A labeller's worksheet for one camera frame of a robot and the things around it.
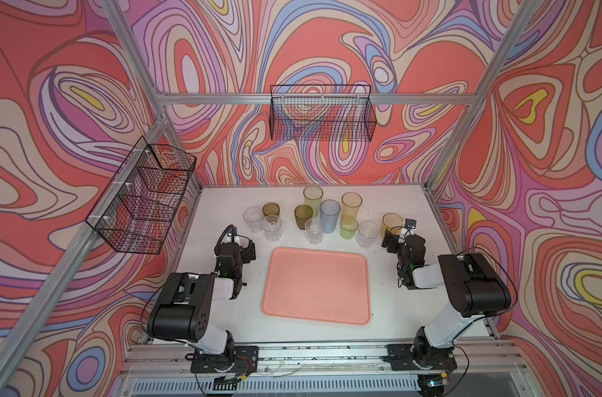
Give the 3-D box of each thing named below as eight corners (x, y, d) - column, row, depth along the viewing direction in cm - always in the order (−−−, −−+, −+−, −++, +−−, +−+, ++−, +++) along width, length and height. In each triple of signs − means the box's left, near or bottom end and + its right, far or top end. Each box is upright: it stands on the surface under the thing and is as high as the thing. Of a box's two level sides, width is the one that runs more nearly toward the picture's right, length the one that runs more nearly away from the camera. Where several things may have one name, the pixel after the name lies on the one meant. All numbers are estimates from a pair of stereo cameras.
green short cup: (340, 240, 103) (342, 230, 97) (338, 226, 108) (340, 216, 102) (357, 240, 103) (360, 230, 97) (354, 226, 108) (357, 216, 102)
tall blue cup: (319, 233, 105) (321, 214, 94) (318, 219, 110) (320, 198, 99) (338, 233, 105) (341, 214, 94) (336, 219, 110) (339, 198, 99)
